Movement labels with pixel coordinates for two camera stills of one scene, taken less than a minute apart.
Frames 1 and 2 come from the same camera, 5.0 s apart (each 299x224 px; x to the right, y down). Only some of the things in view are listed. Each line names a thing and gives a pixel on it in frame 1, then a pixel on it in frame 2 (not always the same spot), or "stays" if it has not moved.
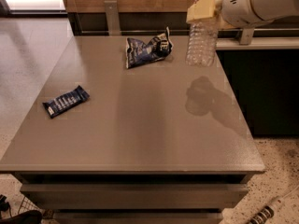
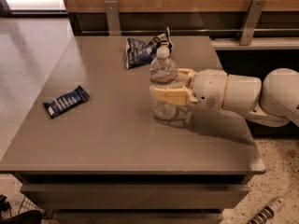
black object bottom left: (34, 217) stays
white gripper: (237, 7) to (209, 86)
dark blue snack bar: (55, 105) stays
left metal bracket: (113, 23) stays
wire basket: (28, 205) stays
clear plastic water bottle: (203, 34) to (163, 75)
